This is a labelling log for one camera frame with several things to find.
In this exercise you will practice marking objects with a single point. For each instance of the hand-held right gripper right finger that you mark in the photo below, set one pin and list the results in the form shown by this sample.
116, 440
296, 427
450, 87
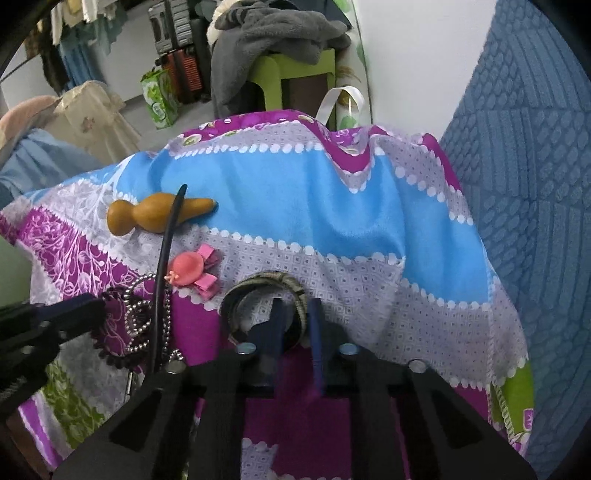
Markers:
316, 341

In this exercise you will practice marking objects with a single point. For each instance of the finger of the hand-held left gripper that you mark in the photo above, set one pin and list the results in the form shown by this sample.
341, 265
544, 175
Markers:
81, 314

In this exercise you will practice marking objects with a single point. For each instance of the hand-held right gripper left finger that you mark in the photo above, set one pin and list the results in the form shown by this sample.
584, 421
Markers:
276, 332

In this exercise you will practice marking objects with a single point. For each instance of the pink hair clip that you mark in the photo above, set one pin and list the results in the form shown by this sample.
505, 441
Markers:
184, 270

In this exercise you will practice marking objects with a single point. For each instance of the wooden gourd ornament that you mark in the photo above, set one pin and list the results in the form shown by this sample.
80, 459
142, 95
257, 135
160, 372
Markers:
136, 217

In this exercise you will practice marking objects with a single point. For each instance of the printed blanket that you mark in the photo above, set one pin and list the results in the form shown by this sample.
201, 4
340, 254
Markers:
323, 194

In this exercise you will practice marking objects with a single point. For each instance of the light blue cloth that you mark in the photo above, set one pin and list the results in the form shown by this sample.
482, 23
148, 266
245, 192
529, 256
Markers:
37, 161

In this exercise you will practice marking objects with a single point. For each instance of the beige cloth cover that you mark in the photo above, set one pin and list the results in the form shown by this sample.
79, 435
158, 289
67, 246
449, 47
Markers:
87, 120

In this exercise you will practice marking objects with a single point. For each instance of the pink pillow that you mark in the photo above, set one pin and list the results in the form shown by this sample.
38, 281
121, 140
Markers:
23, 117

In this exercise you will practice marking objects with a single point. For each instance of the green gift bag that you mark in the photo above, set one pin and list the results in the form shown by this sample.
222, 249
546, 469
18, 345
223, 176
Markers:
159, 99

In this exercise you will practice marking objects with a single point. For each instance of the white ribbon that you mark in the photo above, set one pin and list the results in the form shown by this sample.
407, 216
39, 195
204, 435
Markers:
344, 91

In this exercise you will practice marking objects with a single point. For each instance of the row of hanging clothes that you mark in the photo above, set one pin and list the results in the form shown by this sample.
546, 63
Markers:
78, 60

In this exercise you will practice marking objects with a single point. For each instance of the green plastic stool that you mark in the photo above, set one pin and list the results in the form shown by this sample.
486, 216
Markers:
265, 74

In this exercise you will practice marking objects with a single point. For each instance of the orange suitcase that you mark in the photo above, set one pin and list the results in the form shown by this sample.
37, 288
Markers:
184, 74

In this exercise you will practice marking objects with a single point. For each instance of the blue quilted cover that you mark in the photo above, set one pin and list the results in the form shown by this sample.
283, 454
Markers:
521, 138

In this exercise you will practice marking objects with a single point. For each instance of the grey fleece blanket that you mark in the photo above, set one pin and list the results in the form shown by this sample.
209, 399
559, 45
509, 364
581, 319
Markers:
258, 41

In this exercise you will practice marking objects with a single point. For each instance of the floral printed panel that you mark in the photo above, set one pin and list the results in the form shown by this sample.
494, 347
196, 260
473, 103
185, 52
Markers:
360, 50

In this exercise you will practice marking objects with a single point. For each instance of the cream cloth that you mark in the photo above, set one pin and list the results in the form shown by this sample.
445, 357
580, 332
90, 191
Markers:
213, 32

